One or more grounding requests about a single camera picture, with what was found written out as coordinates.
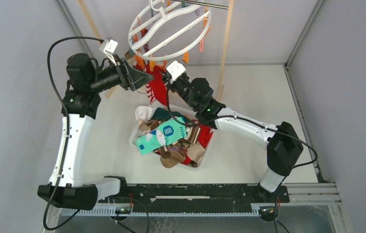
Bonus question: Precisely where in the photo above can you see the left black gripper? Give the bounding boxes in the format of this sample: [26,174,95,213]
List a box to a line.
[89,54,153,93]

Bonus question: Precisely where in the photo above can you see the mint green sock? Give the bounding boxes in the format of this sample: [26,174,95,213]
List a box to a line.
[134,119,187,155]

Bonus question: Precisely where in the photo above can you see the white round clip hanger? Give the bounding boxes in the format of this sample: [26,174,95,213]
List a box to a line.
[138,0,211,57]

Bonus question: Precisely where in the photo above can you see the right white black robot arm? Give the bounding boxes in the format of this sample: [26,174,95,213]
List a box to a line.
[162,73,303,202]

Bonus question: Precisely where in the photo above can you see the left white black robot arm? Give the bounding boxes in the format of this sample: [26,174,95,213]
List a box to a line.
[37,53,154,210]

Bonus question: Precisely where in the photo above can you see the brown striped socks pile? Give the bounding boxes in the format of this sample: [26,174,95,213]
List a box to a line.
[139,121,206,167]

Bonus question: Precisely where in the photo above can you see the red white striped hanging sock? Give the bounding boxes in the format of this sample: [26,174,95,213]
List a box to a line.
[146,65,166,106]

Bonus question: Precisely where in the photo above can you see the dark teal patterned sock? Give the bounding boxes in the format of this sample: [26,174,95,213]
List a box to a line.
[150,108,191,123]

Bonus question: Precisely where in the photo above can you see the white sock in basket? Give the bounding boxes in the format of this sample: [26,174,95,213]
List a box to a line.
[134,106,155,122]

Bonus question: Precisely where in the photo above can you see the translucent white laundry basket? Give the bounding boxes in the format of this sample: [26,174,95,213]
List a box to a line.
[129,105,214,171]

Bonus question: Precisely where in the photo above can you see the red garment in basket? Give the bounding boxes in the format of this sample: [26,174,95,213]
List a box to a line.
[198,125,214,148]

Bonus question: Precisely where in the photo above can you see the tan brown sock in basket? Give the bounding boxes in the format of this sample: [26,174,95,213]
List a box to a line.
[159,147,187,168]

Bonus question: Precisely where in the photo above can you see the metal rack rod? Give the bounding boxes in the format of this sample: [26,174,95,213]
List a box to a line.
[174,0,229,10]

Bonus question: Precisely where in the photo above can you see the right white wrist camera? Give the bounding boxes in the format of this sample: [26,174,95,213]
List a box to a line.
[166,61,186,84]

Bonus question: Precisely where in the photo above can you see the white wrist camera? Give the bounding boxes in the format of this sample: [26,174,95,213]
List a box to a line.
[99,37,118,59]
[166,61,186,84]

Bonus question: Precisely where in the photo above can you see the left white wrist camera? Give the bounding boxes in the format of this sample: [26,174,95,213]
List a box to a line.
[99,37,118,59]

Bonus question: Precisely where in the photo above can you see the wooden hanger rack frame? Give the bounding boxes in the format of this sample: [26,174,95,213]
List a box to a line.
[77,0,235,102]

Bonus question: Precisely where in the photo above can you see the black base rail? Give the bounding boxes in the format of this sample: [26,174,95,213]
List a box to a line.
[101,183,290,214]

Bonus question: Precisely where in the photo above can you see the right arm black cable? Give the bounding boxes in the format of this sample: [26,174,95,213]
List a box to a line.
[165,80,318,233]

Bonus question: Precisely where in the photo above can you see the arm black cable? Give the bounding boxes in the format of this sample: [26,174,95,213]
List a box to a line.
[43,36,105,231]
[165,80,318,233]

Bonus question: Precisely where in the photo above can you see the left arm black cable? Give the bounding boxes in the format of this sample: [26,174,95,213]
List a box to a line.
[43,36,105,231]

